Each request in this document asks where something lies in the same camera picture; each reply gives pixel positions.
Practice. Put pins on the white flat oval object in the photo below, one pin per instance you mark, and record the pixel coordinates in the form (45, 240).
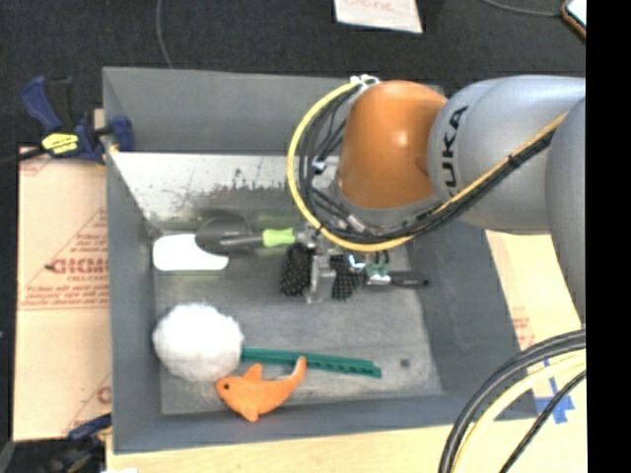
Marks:
(177, 255)

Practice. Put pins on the black dotted mesh object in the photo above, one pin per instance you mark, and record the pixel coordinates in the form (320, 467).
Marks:
(295, 271)

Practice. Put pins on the white fluffy ball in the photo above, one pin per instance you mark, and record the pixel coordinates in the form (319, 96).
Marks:
(197, 342)

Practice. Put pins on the orange toy fish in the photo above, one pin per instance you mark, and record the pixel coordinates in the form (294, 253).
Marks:
(256, 394)

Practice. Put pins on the grey metal bin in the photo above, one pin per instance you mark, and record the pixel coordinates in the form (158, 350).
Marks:
(276, 121)

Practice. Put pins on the brown cardboard board red print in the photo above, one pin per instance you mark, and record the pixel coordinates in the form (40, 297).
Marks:
(59, 313)

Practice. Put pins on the dark green flat block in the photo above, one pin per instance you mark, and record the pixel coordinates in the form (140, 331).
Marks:
(335, 362)

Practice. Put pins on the black cylinder on white bracket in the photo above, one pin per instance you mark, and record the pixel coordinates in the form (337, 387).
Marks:
(406, 280)

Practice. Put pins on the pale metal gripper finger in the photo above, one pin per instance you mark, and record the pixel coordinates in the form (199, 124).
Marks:
(326, 278)
(313, 284)

